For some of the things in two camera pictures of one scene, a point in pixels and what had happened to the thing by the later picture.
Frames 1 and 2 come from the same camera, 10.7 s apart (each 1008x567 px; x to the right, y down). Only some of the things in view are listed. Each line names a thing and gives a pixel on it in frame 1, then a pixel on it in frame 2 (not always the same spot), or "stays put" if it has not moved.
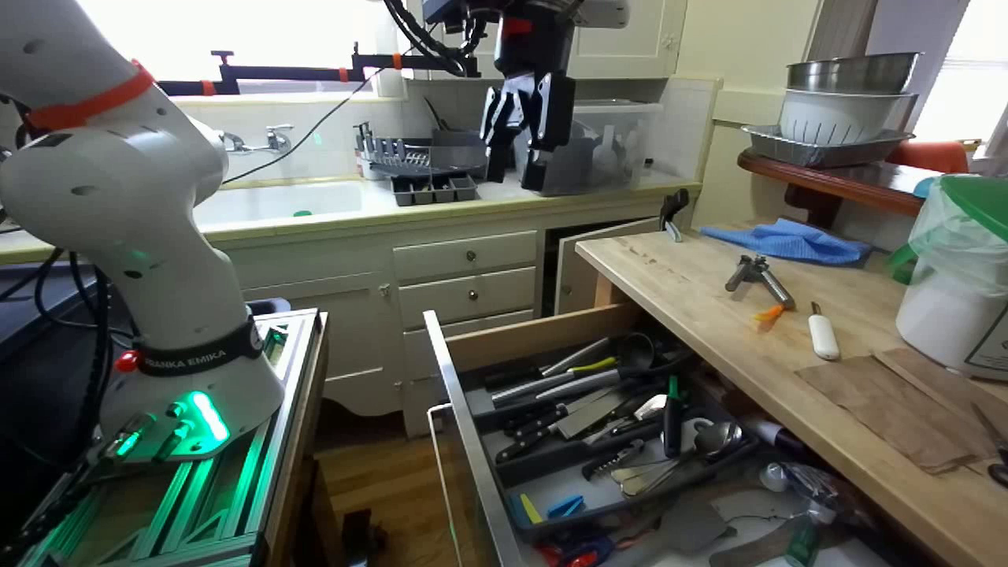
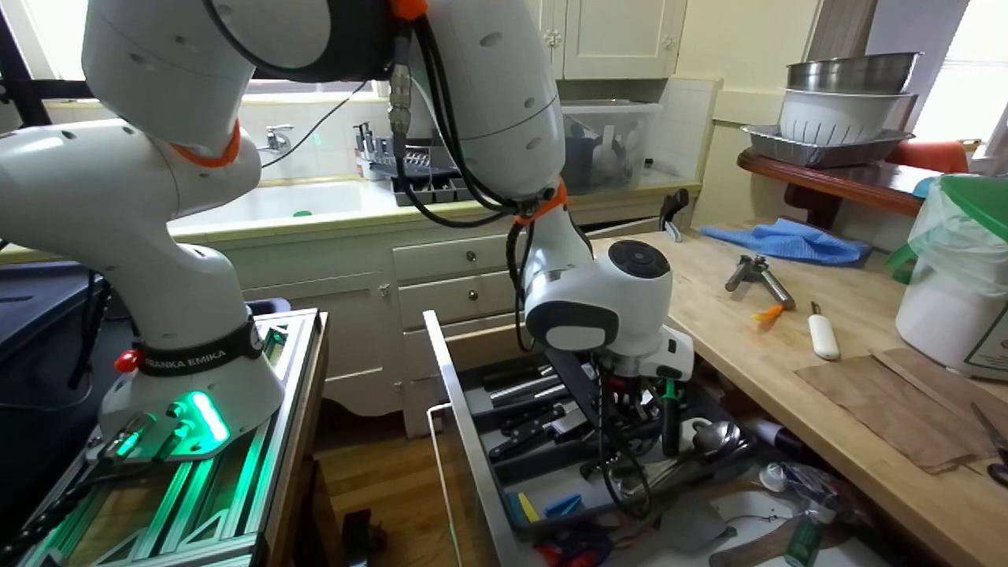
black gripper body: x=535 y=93 to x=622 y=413
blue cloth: x=796 y=240 stays put
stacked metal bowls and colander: x=842 y=112 stays put
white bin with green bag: x=952 y=274 stays put
